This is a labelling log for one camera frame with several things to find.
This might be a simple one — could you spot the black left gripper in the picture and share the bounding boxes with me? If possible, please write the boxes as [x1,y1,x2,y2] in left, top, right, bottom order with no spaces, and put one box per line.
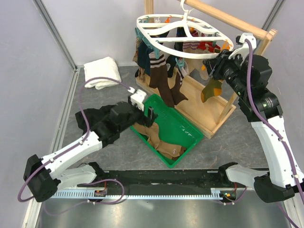
[119,95,158,133]

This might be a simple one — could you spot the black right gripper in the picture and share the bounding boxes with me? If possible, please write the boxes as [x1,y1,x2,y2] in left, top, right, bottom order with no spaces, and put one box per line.
[203,49,248,97]

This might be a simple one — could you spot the teal clothes peg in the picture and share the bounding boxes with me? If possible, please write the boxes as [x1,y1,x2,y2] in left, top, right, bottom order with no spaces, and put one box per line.
[153,47,161,59]
[175,57,187,76]

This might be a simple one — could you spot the brown striped sock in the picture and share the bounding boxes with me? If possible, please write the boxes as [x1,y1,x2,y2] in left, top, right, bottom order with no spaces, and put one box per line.
[171,70,188,105]
[149,51,175,107]

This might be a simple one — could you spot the white oval sock hanger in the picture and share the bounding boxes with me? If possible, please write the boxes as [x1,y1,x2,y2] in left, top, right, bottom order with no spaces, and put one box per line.
[136,0,234,59]

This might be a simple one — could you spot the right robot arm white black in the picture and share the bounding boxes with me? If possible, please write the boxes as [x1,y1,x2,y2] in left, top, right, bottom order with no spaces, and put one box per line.
[203,51,304,203]

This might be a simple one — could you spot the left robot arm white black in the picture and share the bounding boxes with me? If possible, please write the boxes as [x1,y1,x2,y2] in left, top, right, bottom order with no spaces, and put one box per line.
[23,102,158,202]

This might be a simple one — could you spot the black cloth pile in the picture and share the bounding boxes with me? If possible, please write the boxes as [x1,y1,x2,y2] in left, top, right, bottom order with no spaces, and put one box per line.
[75,104,123,148]

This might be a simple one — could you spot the olive striped hanging sock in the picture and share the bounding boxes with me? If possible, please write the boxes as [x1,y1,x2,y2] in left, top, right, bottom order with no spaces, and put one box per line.
[200,47,224,104]

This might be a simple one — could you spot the beige red hanging sock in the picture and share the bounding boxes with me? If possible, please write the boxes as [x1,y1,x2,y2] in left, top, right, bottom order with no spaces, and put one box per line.
[185,41,220,81]

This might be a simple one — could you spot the purple striped tan sock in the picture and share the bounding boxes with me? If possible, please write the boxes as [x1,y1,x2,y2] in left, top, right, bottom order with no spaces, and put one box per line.
[182,41,200,52]

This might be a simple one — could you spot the white folded towel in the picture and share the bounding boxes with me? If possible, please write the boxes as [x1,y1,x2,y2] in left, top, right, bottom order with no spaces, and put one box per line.
[84,57,122,90]

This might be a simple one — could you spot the green plastic bin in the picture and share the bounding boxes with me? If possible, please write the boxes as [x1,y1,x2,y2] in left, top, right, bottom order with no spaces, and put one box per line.
[130,94,203,168]

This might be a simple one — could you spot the black hanging sock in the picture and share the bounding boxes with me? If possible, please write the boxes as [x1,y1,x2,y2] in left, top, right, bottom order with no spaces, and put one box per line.
[166,27,186,78]

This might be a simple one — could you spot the argyle brown orange sock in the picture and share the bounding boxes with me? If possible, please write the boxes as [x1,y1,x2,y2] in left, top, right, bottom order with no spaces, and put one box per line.
[132,38,145,79]

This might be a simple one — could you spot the tan sock in bin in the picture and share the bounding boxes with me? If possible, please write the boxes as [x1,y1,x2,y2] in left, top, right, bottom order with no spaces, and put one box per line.
[133,123,187,161]

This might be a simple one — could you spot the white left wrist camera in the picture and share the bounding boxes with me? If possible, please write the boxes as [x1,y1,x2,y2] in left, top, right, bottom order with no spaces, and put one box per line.
[128,87,148,111]

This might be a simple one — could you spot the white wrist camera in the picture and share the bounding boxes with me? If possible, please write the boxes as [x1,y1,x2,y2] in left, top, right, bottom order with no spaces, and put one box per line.
[228,32,257,59]
[128,87,148,111]

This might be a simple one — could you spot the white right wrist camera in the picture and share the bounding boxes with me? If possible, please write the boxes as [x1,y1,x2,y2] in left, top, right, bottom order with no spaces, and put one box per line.
[228,32,257,59]

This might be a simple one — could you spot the wooden rack frame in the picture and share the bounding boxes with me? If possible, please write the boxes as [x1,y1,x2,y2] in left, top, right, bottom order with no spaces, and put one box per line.
[135,0,278,140]

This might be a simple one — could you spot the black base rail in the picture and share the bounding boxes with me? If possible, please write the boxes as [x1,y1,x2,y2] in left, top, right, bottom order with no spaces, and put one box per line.
[77,168,244,189]

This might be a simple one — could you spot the grey cable duct strip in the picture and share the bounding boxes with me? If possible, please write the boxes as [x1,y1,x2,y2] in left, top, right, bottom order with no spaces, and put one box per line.
[51,189,232,200]

